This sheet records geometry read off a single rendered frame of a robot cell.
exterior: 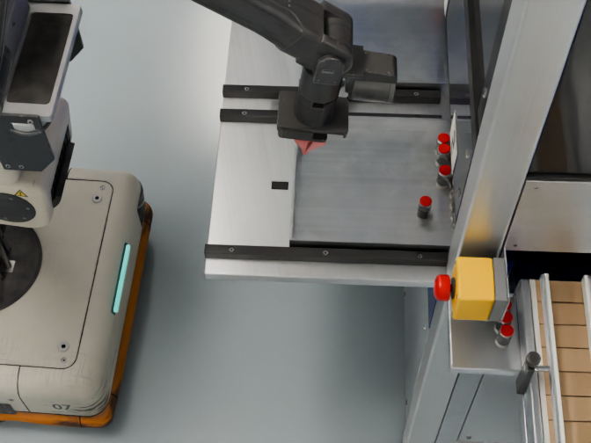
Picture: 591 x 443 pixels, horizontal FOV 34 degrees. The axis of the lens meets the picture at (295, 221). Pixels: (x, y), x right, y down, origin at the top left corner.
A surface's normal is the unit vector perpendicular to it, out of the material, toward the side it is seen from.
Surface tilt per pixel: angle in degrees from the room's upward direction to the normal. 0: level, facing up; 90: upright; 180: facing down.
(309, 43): 92
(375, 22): 0
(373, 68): 13
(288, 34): 84
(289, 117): 8
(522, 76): 90
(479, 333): 0
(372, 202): 0
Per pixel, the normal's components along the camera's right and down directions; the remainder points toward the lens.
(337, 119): 0.13, -0.51
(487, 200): -0.05, 0.85
